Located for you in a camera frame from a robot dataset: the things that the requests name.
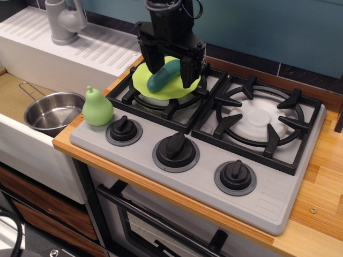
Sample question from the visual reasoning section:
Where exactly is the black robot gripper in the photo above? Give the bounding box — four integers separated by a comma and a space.
135, 6, 205, 88

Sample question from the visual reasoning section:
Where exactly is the dark green toy cucumber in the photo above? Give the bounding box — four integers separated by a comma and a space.
147, 59, 181, 93

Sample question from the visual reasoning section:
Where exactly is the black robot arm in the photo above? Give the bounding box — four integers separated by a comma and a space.
135, 1, 206, 88

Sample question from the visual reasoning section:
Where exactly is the light green plastic plate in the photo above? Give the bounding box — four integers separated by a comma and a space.
132, 63, 201, 100

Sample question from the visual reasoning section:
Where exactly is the white toy sink unit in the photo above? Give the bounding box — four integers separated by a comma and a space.
1, 7, 140, 204

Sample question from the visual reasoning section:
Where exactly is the light green toy pear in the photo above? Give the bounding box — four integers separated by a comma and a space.
83, 86, 114, 126

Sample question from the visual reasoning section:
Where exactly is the small stainless steel pot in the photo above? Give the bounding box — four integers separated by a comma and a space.
19, 81, 85, 138

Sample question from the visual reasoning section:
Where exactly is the white left burner cap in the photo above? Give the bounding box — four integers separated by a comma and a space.
133, 92, 202, 118

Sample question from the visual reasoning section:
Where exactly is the white burner cap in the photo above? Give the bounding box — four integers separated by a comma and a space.
133, 92, 202, 118
222, 92, 297, 142

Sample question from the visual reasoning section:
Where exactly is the black left burner grate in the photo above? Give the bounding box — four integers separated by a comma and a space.
107, 62, 228, 134

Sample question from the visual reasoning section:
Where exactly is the black burner grate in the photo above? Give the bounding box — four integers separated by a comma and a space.
191, 75, 326, 176
107, 62, 228, 134

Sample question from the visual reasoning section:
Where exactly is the black left stove knob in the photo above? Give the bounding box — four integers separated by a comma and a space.
106, 115, 143, 147

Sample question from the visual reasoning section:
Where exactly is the black stove knob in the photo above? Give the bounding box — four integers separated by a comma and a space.
152, 132, 200, 173
214, 160, 257, 196
106, 115, 143, 147

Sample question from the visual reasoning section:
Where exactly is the black middle stove knob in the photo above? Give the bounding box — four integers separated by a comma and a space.
152, 132, 200, 173

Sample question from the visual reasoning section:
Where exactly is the white right burner cap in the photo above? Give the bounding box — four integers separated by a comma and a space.
222, 92, 297, 142

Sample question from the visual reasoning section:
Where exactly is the grey toy faucet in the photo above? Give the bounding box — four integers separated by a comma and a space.
45, 0, 87, 46

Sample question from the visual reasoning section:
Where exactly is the black right burner grate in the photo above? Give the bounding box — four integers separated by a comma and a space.
191, 75, 326, 176

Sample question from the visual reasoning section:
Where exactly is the grey toy stove top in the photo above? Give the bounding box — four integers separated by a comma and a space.
70, 104, 311, 235

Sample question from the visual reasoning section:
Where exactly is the black right stove knob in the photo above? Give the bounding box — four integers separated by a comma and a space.
214, 160, 257, 196

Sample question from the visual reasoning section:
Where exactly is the toy oven door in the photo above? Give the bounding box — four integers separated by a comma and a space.
90, 168, 275, 256

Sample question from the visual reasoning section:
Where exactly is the wood grain drawer front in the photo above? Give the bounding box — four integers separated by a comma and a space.
1, 163, 105, 256

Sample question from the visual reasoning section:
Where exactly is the black oven door handle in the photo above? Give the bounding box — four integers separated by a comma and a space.
96, 184, 228, 256

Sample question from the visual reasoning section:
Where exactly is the black braided cable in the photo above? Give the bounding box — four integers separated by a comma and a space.
0, 210, 26, 257

